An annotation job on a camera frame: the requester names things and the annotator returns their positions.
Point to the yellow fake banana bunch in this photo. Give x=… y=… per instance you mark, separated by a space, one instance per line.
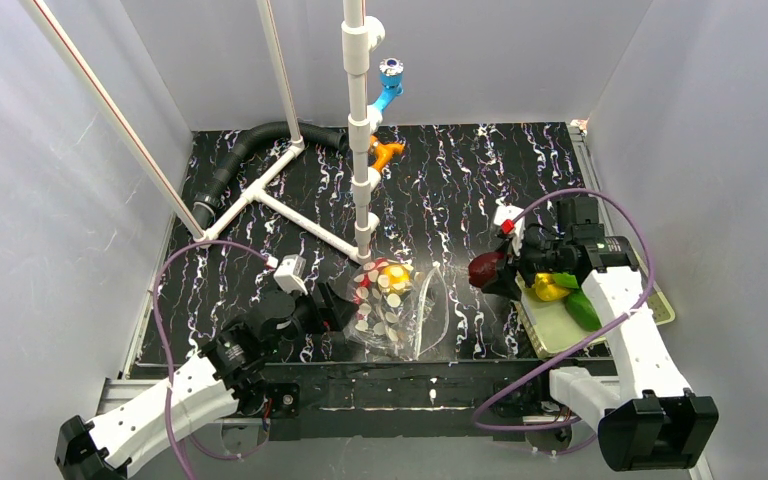
x=547 y=290

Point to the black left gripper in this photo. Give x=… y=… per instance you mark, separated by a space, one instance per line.
x=330 y=307

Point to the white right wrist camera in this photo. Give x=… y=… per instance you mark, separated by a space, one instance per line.
x=510 y=228

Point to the pale green perforated basket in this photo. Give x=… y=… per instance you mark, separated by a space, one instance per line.
x=554 y=318

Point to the fake dark red apple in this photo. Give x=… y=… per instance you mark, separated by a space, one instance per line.
x=483 y=270

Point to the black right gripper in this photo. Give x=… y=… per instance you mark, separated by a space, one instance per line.
x=513 y=266

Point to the orange pipe fitting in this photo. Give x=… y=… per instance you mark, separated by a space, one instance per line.
x=383 y=153

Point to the blue faucet fixture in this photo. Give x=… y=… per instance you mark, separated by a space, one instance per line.
x=390 y=75

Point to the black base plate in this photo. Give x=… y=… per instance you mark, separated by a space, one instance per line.
x=389 y=399

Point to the clear polka dot zip bag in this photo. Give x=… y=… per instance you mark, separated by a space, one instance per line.
x=408 y=327

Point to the fake green pepper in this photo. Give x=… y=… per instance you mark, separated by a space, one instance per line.
x=577 y=304

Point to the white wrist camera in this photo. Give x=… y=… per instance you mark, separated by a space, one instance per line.
x=510 y=228
x=288 y=274

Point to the fake yellow lemon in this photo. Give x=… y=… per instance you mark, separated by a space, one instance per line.
x=396 y=278

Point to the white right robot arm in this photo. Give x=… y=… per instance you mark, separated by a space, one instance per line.
x=620 y=380

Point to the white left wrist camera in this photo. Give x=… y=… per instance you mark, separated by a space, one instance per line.
x=288 y=274

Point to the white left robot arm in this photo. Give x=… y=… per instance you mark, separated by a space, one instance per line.
x=222 y=379

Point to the white pvc pipe frame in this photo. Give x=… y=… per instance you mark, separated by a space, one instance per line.
x=361 y=34

